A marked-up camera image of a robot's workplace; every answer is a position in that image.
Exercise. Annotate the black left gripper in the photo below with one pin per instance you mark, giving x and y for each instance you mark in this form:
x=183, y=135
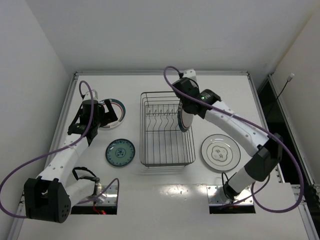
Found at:
x=103, y=114

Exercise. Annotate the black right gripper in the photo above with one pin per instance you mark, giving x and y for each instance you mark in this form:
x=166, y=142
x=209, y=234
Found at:
x=189, y=107

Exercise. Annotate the green red rimmed plate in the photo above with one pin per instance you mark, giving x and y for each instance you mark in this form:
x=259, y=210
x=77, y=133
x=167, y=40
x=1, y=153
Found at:
x=120, y=112
x=184, y=119

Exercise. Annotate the white plate with flower motif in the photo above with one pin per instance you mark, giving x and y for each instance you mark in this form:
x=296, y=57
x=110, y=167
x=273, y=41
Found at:
x=220, y=152

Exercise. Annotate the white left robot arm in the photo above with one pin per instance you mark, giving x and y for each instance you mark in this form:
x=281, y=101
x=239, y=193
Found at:
x=47, y=197

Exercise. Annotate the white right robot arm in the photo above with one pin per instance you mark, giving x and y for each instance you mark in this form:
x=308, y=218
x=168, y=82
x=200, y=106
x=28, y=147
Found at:
x=256, y=142

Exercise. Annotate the blue patterned small plate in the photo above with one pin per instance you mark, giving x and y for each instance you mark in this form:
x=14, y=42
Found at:
x=120, y=152

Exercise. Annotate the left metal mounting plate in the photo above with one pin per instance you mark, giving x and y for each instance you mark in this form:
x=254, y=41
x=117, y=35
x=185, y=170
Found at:
x=108, y=198

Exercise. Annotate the metal mounting plate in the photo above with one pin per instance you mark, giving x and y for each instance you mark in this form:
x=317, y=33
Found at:
x=108, y=198
x=216, y=197

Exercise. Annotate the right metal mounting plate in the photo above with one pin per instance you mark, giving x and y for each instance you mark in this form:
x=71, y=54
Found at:
x=216, y=197

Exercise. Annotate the metal wire dish rack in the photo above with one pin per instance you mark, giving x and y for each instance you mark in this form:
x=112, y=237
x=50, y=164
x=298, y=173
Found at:
x=162, y=142

